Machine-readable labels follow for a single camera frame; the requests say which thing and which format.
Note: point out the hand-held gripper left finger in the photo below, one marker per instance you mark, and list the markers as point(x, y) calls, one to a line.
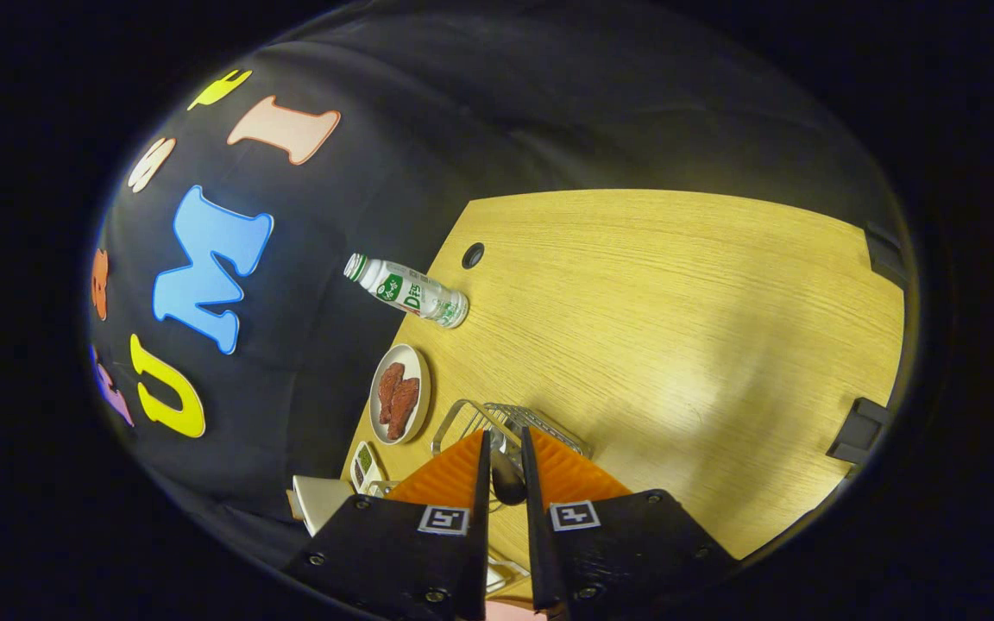
point(411, 552)

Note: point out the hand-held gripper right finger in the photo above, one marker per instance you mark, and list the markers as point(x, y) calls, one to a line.
point(609, 552)

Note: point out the dark metal spoon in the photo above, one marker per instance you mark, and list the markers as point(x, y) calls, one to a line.
point(510, 483)

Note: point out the white divided condiment dish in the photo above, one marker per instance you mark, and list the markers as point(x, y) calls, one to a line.
point(365, 466)

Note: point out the beige plate with meat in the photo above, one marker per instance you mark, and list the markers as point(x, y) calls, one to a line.
point(418, 362)

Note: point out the white toaster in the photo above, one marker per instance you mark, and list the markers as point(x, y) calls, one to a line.
point(320, 500)

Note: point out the brown bread slice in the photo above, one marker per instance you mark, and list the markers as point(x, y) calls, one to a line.
point(292, 504)

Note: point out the red meat slice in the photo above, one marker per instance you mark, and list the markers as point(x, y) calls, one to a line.
point(405, 410)
point(390, 388)

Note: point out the white green drink bottle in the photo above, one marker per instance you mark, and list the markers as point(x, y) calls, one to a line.
point(411, 293)

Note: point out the black table clamp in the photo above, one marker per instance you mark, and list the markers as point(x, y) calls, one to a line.
point(885, 254)
point(859, 431)

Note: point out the black table grommet hole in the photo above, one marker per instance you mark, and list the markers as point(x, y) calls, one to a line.
point(473, 255)

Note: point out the black backdrop cloth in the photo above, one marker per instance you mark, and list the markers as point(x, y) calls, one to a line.
point(333, 216)

